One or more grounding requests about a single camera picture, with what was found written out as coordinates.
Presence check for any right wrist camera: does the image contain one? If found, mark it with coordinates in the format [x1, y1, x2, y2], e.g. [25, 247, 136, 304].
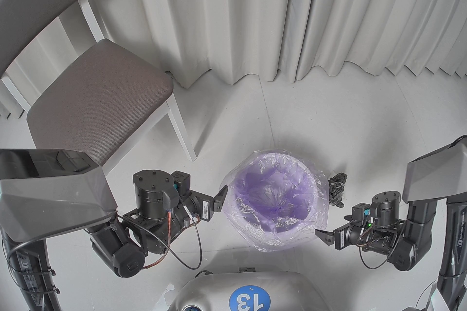
[351, 204, 373, 227]

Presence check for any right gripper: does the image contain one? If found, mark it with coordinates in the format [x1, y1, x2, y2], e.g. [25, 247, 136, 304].
[315, 221, 370, 252]

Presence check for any white curtain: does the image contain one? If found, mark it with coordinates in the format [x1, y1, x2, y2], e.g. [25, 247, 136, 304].
[292, 0, 467, 83]
[0, 0, 323, 119]

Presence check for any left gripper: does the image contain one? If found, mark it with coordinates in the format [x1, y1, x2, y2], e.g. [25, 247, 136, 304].
[178, 184, 229, 227]

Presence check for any black cable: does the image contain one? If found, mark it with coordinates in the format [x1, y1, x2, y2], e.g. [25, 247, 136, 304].
[359, 248, 388, 269]
[161, 218, 202, 269]

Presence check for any grey white-framed chair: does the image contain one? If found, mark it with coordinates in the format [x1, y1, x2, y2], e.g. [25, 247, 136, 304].
[0, 0, 198, 177]

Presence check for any white trash bin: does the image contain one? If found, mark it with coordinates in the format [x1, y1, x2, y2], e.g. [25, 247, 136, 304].
[227, 152, 317, 247]

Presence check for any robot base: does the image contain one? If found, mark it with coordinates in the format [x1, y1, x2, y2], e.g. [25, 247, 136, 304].
[166, 263, 331, 311]

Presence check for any purple plastic bag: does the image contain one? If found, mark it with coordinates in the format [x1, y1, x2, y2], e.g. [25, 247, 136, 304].
[220, 148, 331, 252]

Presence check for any black plastic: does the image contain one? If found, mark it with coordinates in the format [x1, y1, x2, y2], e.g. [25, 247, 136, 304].
[328, 173, 348, 208]

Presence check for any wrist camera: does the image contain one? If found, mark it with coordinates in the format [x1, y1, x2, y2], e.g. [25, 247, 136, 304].
[351, 204, 373, 227]
[171, 171, 191, 195]

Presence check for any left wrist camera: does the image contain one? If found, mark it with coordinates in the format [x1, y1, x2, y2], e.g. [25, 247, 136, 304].
[171, 171, 191, 195]

